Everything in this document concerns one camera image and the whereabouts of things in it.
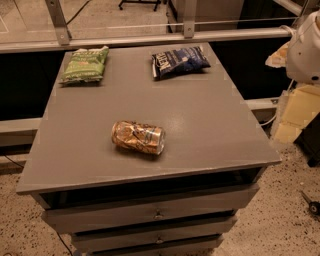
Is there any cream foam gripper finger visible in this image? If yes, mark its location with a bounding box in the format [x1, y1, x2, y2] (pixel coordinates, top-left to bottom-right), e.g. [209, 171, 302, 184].
[265, 43, 289, 68]
[273, 84, 320, 143]

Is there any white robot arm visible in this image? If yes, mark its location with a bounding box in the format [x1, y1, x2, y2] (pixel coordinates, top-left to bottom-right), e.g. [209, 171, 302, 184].
[265, 10, 320, 143]

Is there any blue chip bag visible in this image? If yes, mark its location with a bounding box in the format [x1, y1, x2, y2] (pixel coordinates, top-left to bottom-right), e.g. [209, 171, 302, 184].
[152, 46, 210, 79]

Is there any top grey drawer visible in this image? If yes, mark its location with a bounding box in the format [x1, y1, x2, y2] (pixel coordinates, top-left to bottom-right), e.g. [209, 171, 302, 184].
[42, 183, 259, 233]

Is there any grey drawer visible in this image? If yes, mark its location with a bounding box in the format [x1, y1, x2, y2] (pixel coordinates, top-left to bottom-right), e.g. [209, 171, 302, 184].
[42, 183, 259, 233]
[91, 235, 223, 256]
[72, 216, 237, 253]

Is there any middle grey drawer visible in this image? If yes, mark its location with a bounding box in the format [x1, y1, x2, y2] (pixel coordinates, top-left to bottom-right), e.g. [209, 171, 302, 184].
[72, 216, 237, 253]

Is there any grey drawer cabinet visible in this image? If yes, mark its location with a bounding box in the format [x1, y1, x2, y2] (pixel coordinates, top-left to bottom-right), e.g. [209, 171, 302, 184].
[17, 47, 280, 256]

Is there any green chip bag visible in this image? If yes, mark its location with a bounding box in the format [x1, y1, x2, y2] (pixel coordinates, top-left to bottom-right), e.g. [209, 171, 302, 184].
[61, 46, 109, 84]

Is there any bottom grey drawer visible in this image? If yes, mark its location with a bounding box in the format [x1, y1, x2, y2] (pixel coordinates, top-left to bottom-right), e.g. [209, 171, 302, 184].
[91, 235, 223, 256]

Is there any white cable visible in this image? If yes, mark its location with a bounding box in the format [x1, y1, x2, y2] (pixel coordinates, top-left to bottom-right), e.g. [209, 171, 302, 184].
[259, 79, 296, 128]

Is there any metal railing frame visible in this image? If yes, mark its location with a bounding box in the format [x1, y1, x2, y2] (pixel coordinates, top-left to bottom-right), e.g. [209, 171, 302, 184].
[0, 0, 319, 53]

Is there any black cable on floor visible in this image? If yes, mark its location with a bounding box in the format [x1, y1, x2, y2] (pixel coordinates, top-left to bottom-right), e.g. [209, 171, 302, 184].
[0, 153, 26, 170]

